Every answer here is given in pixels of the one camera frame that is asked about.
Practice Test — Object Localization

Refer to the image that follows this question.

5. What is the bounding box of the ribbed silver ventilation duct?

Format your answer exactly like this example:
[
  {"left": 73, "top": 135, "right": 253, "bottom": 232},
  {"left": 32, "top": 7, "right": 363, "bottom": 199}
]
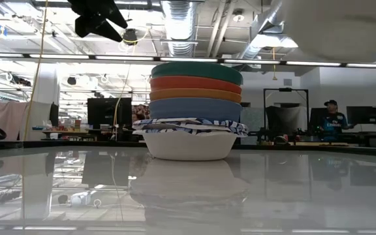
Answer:
[{"left": 161, "top": 0, "right": 205, "bottom": 58}]

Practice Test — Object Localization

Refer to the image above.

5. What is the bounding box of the person at desk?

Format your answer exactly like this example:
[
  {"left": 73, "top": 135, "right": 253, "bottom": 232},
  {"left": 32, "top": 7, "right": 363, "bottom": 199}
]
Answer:
[{"left": 320, "top": 99, "right": 355, "bottom": 142}]

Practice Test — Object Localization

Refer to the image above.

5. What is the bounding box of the black metal table frame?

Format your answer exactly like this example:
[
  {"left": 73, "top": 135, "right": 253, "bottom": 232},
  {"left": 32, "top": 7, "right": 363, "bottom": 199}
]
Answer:
[{"left": 0, "top": 139, "right": 376, "bottom": 157}]

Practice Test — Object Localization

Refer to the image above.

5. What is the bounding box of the black metal stand frame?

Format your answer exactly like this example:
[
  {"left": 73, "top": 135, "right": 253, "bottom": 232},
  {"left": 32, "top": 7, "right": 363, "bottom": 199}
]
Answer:
[{"left": 262, "top": 87, "right": 309, "bottom": 138}]

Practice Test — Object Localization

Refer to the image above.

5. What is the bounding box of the teal plastic bowl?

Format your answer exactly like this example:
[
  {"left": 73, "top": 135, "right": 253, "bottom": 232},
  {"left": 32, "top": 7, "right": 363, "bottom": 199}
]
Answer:
[{"left": 151, "top": 61, "right": 243, "bottom": 86}]

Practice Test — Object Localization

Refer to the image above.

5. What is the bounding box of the cream plastic bowl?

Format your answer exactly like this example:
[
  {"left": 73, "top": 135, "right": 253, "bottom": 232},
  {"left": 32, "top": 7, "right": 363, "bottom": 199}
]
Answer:
[{"left": 281, "top": 0, "right": 376, "bottom": 63}]

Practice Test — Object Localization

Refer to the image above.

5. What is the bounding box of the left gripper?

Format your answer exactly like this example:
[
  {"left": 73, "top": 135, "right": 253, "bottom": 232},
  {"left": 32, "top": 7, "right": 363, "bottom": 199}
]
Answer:
[{"left": 67, "top": 0, "right": 129, "bottom": 43}]

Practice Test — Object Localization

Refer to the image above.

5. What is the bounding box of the smooth silver ventilation duct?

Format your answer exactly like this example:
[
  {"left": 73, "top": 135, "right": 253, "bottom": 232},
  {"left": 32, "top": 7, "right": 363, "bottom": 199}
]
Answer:
[{"left": 240, "top": 0, "right": 299, "bottom": 60}]

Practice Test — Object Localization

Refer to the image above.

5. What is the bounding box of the yellow cable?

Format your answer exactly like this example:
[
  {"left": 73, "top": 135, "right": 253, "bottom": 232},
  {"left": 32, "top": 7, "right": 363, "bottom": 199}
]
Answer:
[{"left": 22, "top": 0, "right": 49, "bottom": 142}]

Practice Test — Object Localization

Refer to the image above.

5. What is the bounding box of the orange plastic bowl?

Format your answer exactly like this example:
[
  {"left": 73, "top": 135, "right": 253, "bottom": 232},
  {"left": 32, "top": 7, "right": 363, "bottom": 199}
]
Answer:
[{"left": 149, "top": 87, "right": 242, "bottom": 104}]

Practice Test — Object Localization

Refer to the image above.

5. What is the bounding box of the beige cloth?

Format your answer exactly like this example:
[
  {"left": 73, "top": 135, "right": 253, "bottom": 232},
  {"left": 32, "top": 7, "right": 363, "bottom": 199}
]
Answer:
[{"left": 0, "top": 101, "right": 34, "bottom": 142}]

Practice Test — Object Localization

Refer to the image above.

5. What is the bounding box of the red plastic bowl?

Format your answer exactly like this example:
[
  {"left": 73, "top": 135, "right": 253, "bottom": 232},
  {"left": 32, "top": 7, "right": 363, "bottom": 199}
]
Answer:
[{"left": 149, "top": 76, "right": 243, "bottom": 95}]

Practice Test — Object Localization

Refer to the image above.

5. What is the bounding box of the black cloth cover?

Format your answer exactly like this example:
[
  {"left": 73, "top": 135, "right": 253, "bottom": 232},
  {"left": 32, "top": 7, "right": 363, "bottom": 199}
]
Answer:
[{"left": 266, "top": 106, "right": 306, "bottom": 135}]

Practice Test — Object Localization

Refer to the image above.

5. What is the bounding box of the blue patterned paper bowl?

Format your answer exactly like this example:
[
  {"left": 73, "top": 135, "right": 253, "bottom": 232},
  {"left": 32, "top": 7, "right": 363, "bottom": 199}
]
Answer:
[
  {"left": 132, "top": 122, "right": 249, "bottom": 134},
  {"left": 132, "top": 117, "right": 249, "bottom": 130},
  {"left": 132, "top": 129, "right": 249, "bottom": 162}
]

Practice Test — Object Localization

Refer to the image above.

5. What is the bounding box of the small black monitor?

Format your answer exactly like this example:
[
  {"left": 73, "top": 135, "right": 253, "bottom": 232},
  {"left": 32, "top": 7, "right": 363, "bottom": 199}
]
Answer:
[{"left": 49, "top": 102, "right": 60, "bottom": 127}]

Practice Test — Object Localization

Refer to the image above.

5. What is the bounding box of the black ceiling dome camera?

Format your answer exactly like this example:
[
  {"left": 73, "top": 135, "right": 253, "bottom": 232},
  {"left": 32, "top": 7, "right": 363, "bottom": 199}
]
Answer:
[{"left": 122, "top": 28, "right": 139, "bottom": 46}]

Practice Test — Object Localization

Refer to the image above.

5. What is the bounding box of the blue plastic bowl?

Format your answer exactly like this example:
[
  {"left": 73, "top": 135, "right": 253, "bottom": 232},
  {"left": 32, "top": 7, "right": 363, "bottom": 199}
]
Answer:
[{"left": 148, "top": 97, "right": 242, "bottom": 123}]

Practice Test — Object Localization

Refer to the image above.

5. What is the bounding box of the horizontal light bar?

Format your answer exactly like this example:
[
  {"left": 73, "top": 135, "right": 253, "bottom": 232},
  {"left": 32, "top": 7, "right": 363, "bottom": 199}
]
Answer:
[{"left": 0, "top": 53, "right": 376, "bottom": 70}]

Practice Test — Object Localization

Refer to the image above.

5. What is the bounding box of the large black monitor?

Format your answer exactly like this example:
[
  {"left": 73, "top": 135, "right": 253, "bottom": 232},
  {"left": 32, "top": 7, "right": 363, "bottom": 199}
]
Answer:
[{"left": 87, "top": 97, "right": 133, "bottom": 130}]

